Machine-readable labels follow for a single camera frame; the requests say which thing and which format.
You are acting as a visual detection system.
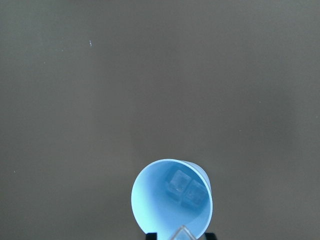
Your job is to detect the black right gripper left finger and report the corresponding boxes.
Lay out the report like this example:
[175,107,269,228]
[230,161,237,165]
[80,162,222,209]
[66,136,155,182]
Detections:
[146,232,158,240]

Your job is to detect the ice cube in cup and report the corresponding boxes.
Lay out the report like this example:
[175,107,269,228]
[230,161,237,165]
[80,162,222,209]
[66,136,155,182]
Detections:
[166,169,192,199]
[181,180,208,209]

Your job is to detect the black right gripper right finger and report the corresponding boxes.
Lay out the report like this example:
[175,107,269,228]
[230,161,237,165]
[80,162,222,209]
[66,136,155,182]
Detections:
[204,232,215,240]

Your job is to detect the clear ice cube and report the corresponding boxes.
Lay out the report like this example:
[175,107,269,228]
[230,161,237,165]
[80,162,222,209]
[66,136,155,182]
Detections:
[170,225,197,240]

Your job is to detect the light blue cup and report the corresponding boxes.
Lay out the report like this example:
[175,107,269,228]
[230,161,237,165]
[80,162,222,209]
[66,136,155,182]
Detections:
[131,159,214,240]

